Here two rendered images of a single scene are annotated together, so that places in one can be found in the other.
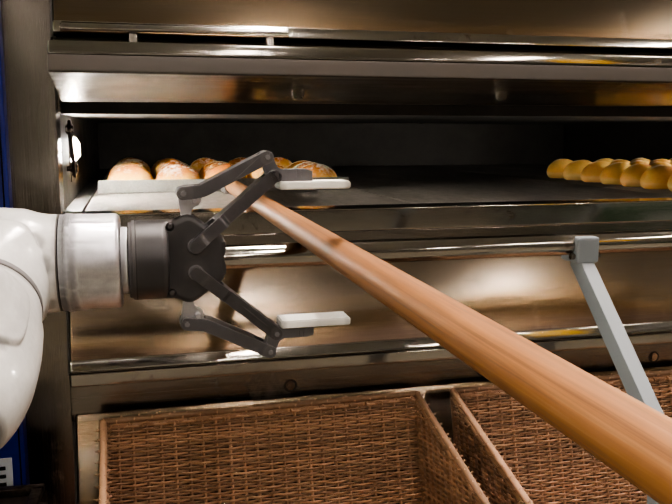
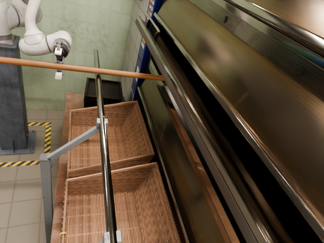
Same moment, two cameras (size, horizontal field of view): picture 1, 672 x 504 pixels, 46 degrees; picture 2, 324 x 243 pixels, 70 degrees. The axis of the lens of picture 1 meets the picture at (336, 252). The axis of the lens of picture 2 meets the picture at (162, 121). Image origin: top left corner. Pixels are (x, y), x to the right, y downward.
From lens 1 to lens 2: 1.67 m
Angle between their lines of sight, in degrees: 76
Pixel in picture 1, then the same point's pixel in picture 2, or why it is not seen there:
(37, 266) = (51, 42)
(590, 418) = not seen: outside the picture
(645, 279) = (200, 213)
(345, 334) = (155, 124)
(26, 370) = (27, 47)
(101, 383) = not seen: hidden behind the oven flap
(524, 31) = (209, 72)
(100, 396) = not seen: hidden behind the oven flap
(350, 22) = (183, 38)
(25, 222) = (57, 36)
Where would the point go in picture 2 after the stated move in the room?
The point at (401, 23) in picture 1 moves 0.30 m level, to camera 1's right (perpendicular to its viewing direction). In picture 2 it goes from (190, 46) to (199, 77)
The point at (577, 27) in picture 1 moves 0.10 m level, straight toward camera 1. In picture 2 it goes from (224, 85) to (195, 74)
